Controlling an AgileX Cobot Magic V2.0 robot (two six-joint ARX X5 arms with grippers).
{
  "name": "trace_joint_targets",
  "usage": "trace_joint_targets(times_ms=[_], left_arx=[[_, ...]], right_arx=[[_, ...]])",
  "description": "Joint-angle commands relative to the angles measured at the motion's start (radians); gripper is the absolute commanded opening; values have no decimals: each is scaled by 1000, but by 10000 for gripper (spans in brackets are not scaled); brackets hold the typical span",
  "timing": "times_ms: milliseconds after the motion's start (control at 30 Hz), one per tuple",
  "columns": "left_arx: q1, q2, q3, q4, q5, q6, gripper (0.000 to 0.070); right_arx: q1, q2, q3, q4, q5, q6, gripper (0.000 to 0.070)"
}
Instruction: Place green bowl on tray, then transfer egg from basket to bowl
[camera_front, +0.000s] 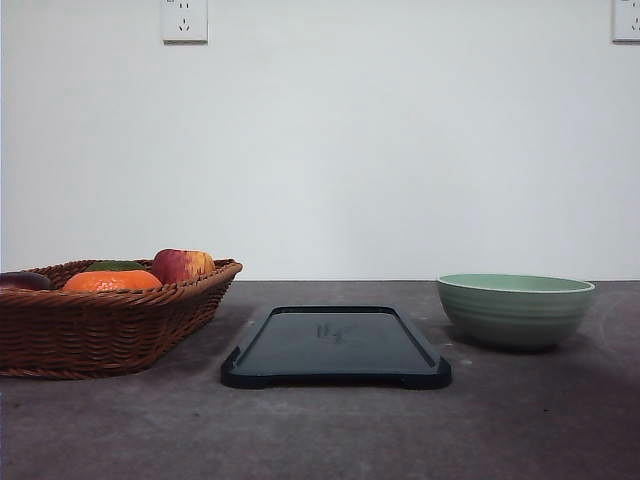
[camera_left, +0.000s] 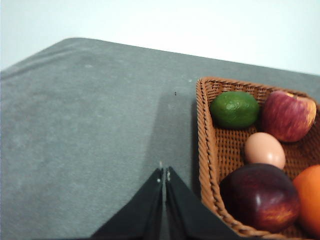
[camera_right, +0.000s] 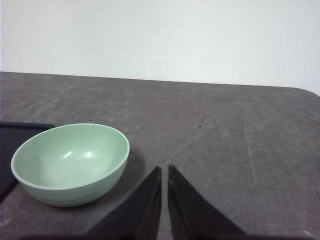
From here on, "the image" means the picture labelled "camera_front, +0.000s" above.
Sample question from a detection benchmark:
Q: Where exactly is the green fruit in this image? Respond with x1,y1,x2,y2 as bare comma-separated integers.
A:
86,260,145,271

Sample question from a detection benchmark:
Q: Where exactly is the white wall socket left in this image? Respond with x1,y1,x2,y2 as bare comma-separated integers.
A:
161,0,209,46

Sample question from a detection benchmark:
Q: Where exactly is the dark purple fruit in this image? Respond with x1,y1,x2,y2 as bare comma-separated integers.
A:
0,272,52,290

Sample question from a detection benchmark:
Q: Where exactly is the dark blue rectangular tray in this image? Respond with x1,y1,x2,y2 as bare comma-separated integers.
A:
221,305,452,389

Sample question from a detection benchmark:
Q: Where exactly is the orange tangerine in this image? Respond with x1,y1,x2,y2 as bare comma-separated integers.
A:
63,270,163,292

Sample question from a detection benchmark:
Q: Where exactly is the green ribbed bowl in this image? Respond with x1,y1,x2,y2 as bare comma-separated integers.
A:
438,273,596,348

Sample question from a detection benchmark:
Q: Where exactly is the white wall socket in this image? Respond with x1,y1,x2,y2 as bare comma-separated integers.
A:
161,0,209,46
608,0,640,47

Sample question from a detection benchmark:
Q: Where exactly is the red yellow apple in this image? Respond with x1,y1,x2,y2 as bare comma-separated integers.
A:
152,248,215,283

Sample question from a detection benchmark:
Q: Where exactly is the white wall socket right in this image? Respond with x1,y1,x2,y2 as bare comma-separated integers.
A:
608,0,640,47

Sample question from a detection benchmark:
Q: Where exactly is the brown wicker basket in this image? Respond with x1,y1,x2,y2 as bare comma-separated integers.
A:
0,249,242,379

